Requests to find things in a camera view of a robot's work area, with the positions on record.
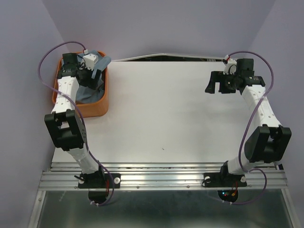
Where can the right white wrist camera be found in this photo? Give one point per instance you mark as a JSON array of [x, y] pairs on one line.
[[230, 67]]

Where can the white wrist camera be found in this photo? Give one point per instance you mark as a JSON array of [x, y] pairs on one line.
[[89, 61], [230, 67]]

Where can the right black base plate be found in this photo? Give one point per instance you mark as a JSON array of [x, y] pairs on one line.
[[216, 180]]

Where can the blue denim skirt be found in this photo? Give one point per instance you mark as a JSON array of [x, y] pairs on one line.
[[86, 95]]

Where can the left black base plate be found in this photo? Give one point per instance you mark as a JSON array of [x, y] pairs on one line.
[[114, 180]]

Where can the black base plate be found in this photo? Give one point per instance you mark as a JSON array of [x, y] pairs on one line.
[[216, 180], [114, 180]]

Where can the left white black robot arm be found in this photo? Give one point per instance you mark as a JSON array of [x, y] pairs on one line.
[[65, 126]]

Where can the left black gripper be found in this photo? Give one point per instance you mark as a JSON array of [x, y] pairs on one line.
[[91, 83]]

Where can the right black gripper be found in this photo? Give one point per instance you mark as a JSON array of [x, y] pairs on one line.
[[214, 77]]

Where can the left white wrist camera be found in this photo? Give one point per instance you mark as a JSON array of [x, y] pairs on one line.
[[89, 61]]

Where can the orange plastic basket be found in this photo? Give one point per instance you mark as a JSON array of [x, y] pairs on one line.
[[98, 108]]

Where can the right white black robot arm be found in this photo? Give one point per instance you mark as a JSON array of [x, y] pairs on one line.
[[268, 141]]

